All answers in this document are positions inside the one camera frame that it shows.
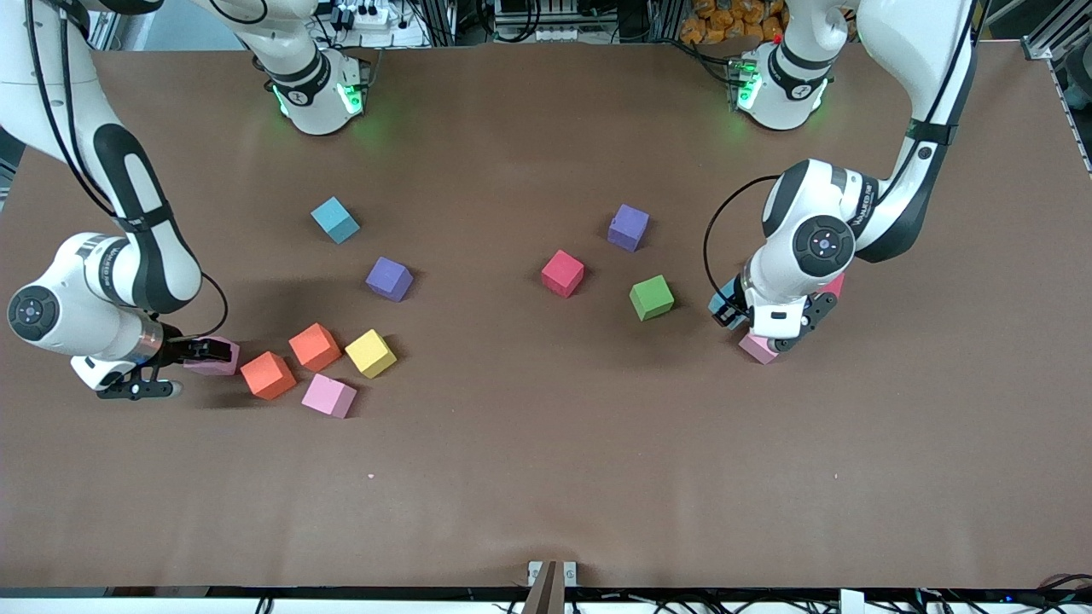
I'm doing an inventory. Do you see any cyan foam cube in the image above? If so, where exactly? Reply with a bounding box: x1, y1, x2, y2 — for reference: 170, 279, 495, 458
708, 277, 743, 318
310, 196, 362, 246

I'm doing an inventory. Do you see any pink foam cube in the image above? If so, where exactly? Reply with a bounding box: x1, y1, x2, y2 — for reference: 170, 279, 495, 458
183, 336, 241, 377
739, 331, 781, 366
300, 374, 358, 420

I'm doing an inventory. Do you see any orange foam cube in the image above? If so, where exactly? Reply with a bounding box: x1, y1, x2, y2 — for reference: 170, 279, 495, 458
240, 350, 298, 401
288, 322, 343, 374

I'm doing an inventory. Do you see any green foam cube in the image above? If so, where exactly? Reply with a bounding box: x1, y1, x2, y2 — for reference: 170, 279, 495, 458
629, 274, 676, 322

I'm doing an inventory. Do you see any purple foam cube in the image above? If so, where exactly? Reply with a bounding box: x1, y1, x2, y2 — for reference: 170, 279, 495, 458
607, 203, 651, 252
365, 256, 415, 303

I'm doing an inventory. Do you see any yellow foam cube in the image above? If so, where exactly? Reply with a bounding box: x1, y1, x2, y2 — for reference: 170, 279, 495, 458
345, 329, 398, 379

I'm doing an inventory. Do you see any bag of orange snacks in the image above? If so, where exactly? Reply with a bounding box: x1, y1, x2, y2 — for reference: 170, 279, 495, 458
680, 0, 790, 45

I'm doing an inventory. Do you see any white socket strip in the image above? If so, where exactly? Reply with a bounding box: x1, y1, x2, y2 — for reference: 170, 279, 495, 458
495, 24, 583, 44

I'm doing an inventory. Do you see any white power strip with plugs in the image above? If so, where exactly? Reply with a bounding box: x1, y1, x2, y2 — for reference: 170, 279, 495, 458
328, 0, 427, 48

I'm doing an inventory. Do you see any small metal bracket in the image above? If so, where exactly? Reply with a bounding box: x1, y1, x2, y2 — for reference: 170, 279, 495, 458
526, 559, 579, 614

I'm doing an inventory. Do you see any aluminium frame rail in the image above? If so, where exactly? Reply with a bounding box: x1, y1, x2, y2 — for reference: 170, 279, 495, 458
1024, 0, 1092, 61

